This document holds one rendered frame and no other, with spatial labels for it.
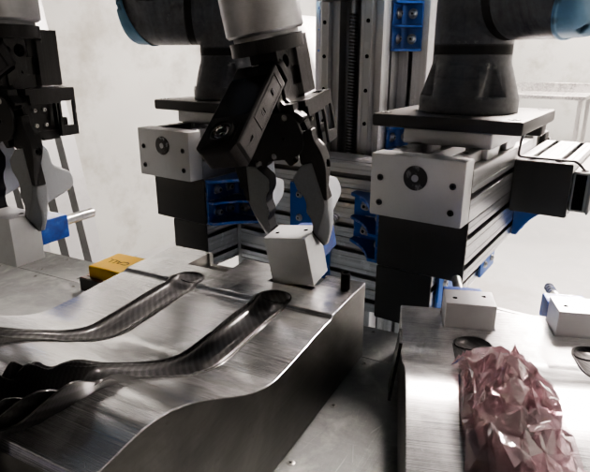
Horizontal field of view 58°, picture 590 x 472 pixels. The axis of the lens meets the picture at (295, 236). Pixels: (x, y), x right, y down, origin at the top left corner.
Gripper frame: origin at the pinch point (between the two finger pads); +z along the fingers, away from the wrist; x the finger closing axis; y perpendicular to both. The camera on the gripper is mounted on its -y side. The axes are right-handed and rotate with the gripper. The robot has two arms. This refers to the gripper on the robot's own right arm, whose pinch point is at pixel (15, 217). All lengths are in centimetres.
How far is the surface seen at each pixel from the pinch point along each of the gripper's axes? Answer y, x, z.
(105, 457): -21.4, -35.7, 1.7
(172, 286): 5.2, -17.3, 6.7
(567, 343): 17, -56, 10
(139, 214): 190, 168, 72
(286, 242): 9.6, -28.9, 1.1
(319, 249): 12.5, -31.5, 2.4
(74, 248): 106, 122, 58
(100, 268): 13.5, 3.0, 11.4
